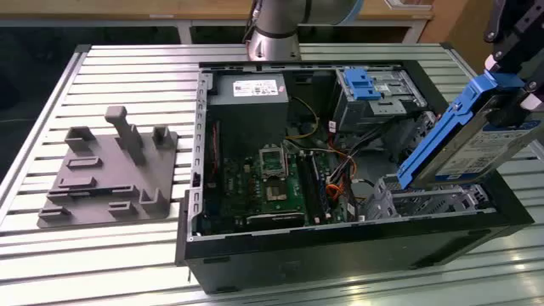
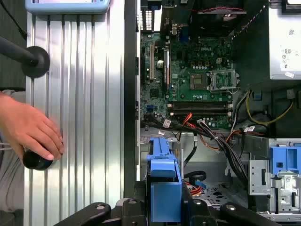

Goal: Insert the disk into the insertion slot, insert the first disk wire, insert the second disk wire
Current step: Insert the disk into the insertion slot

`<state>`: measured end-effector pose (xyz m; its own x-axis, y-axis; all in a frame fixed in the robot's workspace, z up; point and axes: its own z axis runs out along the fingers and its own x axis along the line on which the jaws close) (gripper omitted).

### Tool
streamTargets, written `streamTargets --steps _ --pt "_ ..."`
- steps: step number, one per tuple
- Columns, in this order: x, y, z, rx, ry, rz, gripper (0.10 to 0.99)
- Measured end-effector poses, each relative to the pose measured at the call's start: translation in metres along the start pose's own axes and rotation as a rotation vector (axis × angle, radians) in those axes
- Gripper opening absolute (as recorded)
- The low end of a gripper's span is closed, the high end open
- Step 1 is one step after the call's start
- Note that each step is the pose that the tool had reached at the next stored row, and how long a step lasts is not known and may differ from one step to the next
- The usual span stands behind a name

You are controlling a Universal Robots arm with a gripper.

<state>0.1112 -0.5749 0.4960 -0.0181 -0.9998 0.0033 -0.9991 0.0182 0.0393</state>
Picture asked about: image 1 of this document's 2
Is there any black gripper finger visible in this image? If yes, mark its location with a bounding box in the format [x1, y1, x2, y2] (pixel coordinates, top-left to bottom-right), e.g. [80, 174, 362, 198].
[483, 0, 514, 73]
[487, 0, 544, 128]

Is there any hard disk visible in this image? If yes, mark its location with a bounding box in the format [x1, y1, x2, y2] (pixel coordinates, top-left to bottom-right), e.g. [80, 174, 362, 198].
[396, 70, 544, 189]

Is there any black disk wire bundle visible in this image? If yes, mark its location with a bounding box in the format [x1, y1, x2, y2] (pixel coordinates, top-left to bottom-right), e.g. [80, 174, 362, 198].
[335, 126, 386, 156]

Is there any metal disk bay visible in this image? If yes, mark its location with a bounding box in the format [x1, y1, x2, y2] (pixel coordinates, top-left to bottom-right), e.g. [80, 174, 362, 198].
[363, 174, 499, 221]

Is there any black RAM slot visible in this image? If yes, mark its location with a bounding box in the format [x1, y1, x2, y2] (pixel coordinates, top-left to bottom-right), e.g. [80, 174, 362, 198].
[299, 151, 324, 226]

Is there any wooden cabinet panel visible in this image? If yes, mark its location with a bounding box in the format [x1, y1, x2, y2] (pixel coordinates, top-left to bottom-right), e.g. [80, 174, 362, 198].
[419, 0, 494, 44]

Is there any blue drive cage latch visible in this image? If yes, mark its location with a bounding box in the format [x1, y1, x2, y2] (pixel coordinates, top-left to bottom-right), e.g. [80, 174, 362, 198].
[344, 69, 382, 101]

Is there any metal optical drive cage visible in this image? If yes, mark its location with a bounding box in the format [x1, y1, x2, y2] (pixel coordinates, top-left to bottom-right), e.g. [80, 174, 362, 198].
[334, 68, 431, 135]

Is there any black power supply unit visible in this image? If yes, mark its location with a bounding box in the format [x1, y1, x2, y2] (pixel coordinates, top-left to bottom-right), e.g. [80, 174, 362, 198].
[207, 73, 291, 151]

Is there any CPU socket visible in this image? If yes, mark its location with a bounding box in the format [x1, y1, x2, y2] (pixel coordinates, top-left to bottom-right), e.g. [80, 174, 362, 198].
[258, 143, 291, 180]

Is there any square motherboard chip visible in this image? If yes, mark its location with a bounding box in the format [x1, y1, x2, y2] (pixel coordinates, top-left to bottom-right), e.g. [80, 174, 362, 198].
[264, 183, 291, 204]

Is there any black open PC case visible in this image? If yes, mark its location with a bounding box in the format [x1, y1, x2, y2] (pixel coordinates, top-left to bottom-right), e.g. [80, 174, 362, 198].
[175, 59, 536, 294]

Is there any green motherboard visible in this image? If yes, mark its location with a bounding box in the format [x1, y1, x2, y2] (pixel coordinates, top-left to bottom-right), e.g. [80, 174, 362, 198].
[203, 140, 355, 228]

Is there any black graphics card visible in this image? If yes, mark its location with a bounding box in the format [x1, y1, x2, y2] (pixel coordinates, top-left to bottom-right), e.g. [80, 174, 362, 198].
[244, 211, 308, 229]

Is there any grey parts rack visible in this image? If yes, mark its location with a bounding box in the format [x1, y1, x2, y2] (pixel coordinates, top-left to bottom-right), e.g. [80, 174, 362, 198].
[36, 106, 179, 229]

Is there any yellow wire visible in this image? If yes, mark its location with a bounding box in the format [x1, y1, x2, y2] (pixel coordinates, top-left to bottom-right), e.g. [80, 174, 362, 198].
[284, 95, 320, 140]

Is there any orange wire bundle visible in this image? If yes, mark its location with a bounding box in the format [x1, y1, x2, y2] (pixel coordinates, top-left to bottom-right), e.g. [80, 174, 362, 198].
[326, 155, 359, 205]

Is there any thin red wire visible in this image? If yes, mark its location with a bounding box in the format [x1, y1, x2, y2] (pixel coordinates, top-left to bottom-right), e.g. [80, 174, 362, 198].
[211, 122, 222, 173]

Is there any wooden desk with white frame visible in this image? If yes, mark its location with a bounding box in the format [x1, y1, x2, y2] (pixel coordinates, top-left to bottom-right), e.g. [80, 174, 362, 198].
[0, 0, 435, 44]

